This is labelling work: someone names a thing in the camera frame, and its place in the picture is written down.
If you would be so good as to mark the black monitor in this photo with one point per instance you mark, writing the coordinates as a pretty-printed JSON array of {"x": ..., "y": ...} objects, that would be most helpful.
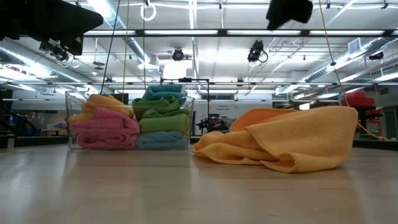
[{"x": 121, "y": 98}]

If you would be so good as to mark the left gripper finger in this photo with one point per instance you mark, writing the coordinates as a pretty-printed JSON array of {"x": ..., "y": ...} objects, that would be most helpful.
[{"x": 74, "y": 45}]

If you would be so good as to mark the black distant robot arm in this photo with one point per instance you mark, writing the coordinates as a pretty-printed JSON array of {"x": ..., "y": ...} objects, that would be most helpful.
[{"x": 213, "y": 125}]

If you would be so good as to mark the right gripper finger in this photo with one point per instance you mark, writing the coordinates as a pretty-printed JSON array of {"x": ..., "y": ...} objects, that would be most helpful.
[{"x": 286, "y": 12}]

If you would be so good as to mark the pink microfiber towel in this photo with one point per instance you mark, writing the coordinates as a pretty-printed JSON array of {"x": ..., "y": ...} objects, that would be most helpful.
[
  {"x": 105, "y": 123},
  {"x": 105, "y": 140}
]

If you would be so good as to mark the blue microfiber towel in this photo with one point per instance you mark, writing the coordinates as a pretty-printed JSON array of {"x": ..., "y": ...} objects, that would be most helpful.
[
  {"x": 164, "y": 92},
  {"x": 161, "y": 140}
]

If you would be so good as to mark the black overhead crossbar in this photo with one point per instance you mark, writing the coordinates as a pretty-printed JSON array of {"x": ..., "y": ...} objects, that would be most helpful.
[{"x": 222, "y": 32}]

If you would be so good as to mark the orange microfiber towel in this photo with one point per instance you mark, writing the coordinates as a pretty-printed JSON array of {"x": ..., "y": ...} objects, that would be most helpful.
[
  {"x": 295, "y": 140},
  {"x": 105, "y": 102}
]

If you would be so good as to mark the clear plastic bin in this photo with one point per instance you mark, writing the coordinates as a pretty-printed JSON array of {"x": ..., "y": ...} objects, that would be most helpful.
[{"x": 70, "y": 124}]

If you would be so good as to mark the red object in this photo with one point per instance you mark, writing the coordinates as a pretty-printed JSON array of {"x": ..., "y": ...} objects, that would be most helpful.
[{"x": 359, "y": 99}]

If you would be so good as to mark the black ceiling device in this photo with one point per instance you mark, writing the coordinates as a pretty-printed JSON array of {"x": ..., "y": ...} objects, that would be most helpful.
[
  {"x": 256, "y": 51},
  {"x": 376, "y": 56},
  {"x": 178, "y": 54},
  {"x": 56, "y": 53}
]

